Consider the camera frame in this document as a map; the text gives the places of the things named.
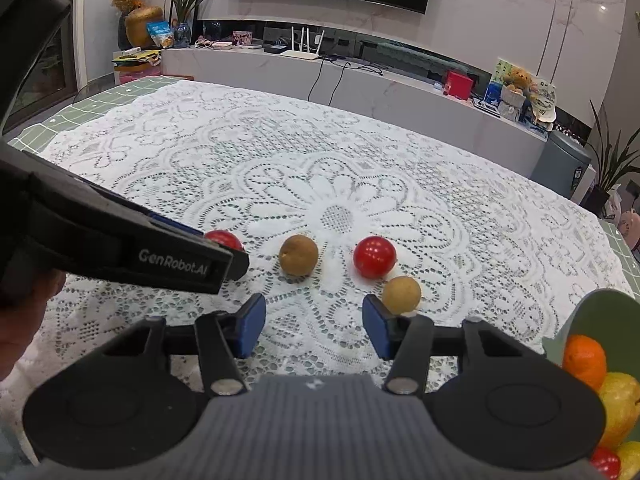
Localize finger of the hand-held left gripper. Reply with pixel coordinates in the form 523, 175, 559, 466
202, 240, 250, 283
75, 175, 203, 241

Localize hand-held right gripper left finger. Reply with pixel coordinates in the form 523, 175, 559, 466
127, 293, 267, 396

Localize grey stone media cabinet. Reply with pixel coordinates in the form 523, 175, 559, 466
160, 17, 598, 191

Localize gold vase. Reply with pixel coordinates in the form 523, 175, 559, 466
125, 5, 164, 51

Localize yellow pear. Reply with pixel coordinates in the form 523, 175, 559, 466
617, 441, 640, 480
597, 372, 640, 451

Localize black cable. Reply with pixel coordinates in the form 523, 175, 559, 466
306, 57, 383, 106

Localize grey trash bin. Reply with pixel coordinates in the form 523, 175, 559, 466
530, 130, 593, 198

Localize plush toy gift basket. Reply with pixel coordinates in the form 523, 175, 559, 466
492, 59, 557, 123

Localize potted plant with long leaves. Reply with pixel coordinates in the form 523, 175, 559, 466
585, 100, 640, 213

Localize person's left forearm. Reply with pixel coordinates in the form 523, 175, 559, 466
0, 267, 68, 376

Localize red box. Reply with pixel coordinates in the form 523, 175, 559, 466
444, 70, 473, 98

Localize orange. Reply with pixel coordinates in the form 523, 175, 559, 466
562, 335, 608, 392

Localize green bowl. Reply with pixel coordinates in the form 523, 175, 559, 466
541, 287, 640, 396

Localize pink box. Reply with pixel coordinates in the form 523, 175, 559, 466
117, 67, 162, 86

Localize green plant in glass vase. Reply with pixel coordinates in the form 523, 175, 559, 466
160, 0, 221, 47

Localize white router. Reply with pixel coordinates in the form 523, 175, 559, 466
280, 27, 325, 61

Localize white lace tablecloth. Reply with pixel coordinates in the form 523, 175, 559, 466
0, 79, 640, 391

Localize stack of papers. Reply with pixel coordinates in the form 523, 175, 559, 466
111, 49, 162, 73

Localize red tomato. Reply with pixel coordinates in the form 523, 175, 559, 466
204, 230, 244, 252
353, 235, 397, 279
590, 447, 622, 480

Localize blue snack bag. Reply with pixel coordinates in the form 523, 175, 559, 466
146, 21, 176, 50

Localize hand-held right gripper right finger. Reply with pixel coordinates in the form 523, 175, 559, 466
362, 294, 506, 396

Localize pink bag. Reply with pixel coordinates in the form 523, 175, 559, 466
617, 207, 640, 251

